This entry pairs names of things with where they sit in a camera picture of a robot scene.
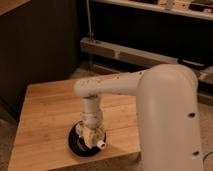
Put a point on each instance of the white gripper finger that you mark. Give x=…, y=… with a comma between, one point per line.
x=98, y=134
x=80, y=130

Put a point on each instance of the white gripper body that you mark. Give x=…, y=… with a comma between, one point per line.
x=92, y=120

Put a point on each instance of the white plastic bottle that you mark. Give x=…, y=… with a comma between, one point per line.
x=90, y=142

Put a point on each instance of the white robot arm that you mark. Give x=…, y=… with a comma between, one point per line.
x=167, y=110

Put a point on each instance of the black ceramic bowl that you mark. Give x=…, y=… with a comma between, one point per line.
x=77, y=145

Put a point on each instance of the wooden table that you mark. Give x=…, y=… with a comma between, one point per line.
x=49, y=112

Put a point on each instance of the metal pole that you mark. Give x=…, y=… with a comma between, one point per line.
x=90, y=32

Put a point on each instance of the grey metal beam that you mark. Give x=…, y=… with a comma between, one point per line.
x=125, y=54

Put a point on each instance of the wooden shelf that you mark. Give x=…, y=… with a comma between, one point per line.
x=167, y=8

